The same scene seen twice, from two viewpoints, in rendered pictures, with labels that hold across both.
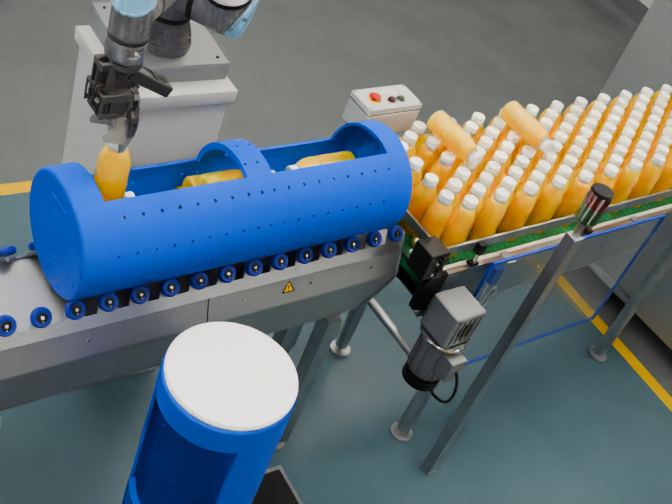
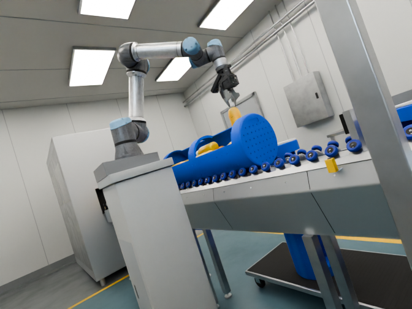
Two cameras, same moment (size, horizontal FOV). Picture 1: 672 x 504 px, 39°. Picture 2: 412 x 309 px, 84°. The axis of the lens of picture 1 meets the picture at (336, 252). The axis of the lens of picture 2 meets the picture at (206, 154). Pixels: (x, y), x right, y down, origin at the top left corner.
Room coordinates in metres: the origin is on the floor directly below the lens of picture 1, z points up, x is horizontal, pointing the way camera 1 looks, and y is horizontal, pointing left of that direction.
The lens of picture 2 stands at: (1.48, 1.75, 1.06)
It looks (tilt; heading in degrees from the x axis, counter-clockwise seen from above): 2 degrees up; 280
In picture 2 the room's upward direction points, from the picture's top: 18 degrees counter-clockwise
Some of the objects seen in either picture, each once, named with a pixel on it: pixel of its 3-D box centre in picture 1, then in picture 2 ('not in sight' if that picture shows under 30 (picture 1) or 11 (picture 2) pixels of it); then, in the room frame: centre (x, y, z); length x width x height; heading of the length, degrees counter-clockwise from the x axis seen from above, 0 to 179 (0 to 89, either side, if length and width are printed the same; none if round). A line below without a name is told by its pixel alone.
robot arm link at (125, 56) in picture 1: (126, 47); (221, 65); (1.48, 0.50, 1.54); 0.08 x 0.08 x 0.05
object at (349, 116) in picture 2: not in sight; (355, 130); (1.10, 0.83, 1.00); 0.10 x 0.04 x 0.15; 49
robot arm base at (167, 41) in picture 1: (164, 23); (127, 151); (2.09, 0.62, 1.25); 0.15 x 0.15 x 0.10
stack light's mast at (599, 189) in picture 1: (589, 213); not in sight; (2.16, -0.57, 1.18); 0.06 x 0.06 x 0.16
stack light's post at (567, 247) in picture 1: (492, 366); not in sight; (2.16, -0.57, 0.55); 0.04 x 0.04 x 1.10; 49
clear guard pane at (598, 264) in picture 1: (549, 294); not in sight; (2.40, -0.67, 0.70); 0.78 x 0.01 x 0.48; 139
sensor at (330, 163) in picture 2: not in sight; (334, 163); (1.22, 0.89, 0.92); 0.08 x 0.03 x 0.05; 49
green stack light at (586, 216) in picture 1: (590, 211); not in sight; (2.16, -0.57, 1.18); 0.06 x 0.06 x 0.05
